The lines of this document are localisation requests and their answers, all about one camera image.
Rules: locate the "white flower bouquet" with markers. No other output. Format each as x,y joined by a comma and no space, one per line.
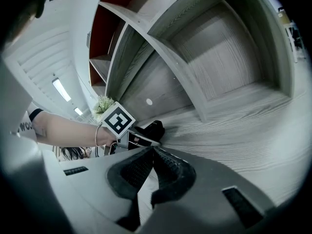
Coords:
102,107

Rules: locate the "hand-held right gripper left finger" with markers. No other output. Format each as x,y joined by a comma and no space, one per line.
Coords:
131,172

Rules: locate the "black telephone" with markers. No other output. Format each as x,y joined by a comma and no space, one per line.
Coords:
152,129

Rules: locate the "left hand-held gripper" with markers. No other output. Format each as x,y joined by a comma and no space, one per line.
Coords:
118,121

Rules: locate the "long ceiling light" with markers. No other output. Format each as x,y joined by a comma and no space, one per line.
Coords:
78,111
61,89

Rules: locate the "white sleeve with black cuff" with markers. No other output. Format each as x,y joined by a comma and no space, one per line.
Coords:
28,124

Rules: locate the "grey wooden shelf unit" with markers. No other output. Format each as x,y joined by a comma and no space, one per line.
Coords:
214,57

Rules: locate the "white background desk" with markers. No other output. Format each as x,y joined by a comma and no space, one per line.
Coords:
293,38

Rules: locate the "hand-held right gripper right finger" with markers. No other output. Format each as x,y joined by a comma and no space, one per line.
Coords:
174,177

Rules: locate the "person's left forearm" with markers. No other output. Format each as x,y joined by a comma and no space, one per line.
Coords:
68,130

